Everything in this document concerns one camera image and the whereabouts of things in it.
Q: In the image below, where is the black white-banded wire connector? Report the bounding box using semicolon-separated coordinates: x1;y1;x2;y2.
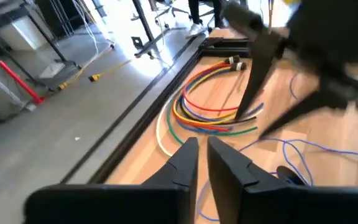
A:
230;62;247;72
224;54;241;65

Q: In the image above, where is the white wire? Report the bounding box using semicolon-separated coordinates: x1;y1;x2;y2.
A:
155;93;175;157

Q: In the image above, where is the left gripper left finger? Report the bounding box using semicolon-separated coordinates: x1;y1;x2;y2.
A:
141;136;200;189

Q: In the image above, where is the grey metal stand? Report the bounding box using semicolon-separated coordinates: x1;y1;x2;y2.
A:
0;61;37;113

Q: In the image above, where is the green wire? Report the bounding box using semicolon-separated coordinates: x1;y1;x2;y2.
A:
165;102;259;146

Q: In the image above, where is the blue ethernet cable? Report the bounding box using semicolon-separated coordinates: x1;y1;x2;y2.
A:
196;73;358;222

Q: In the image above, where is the white box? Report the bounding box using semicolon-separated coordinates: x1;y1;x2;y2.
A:
0;14;48;51

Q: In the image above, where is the black shelf rack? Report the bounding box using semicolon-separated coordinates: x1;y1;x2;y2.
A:
0;0;83;71

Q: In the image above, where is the black office chair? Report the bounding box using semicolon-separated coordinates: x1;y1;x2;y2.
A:
152;0;217;30

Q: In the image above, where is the black aluminium table frame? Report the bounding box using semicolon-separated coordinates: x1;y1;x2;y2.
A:
59;36;251;185

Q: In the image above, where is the black wire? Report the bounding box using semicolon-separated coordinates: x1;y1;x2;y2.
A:
178;104;257;125

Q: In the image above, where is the black desk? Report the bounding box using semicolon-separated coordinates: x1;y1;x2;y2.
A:
131;0;206;60

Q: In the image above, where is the person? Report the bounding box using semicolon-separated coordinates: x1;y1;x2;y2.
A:
185;0;228;37

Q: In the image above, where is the red pole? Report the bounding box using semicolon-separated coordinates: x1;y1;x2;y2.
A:
0;52;45;106

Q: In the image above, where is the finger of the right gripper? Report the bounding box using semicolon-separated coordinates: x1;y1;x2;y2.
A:
258;88;343;140
234;30;282;121

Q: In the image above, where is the yellow extension cord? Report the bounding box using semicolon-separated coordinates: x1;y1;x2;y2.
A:
57;46;115;91
88;58;134;83

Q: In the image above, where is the multicoloured wire bundle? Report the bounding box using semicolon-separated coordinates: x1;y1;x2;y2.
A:
175;67;264;134

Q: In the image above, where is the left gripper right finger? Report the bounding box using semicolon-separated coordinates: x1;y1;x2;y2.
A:
206;136;289;189

